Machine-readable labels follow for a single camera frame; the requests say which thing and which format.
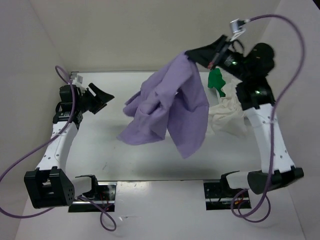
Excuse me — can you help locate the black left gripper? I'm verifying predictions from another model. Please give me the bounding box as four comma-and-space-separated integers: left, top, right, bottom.
76, 82, 115, 114

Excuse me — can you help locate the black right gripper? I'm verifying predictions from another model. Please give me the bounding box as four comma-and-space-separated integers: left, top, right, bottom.
184, 33, 249, 80

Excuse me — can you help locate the purple t shirt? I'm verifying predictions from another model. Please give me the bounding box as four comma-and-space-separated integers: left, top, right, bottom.
117, 52, 210, 159

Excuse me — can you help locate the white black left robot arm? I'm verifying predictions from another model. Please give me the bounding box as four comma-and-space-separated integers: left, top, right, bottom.
24, 83, 114, 209

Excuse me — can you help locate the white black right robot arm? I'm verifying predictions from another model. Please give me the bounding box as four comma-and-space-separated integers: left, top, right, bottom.
185, 35, 304, 197

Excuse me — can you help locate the green t shirt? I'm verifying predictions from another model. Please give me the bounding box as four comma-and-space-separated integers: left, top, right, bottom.
207, 67, 226, 97

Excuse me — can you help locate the white plastic laundry basket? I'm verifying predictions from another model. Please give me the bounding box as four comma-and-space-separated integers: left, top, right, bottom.
215, 68, 235, 100

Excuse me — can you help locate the white t shirt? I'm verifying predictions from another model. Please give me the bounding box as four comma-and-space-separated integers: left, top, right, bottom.
208, 78, 247, 138

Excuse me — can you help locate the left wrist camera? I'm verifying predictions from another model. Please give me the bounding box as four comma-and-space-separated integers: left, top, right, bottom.
70, 74, 83, 86

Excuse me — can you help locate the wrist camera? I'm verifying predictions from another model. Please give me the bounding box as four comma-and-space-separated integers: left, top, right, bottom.
229, 19, 246, 34
70, 74, 83, 86

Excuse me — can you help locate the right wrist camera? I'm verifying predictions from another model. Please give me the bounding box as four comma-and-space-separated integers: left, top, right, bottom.
229, 19, 246, 34

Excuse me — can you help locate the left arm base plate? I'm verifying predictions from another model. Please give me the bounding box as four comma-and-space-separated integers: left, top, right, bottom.
68, 181, 117, 213

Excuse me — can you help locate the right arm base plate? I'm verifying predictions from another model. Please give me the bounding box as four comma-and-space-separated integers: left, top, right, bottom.
203, 180, 252, 211

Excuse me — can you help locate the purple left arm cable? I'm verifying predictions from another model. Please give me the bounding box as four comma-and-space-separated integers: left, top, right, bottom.
0, 65, 117, 231

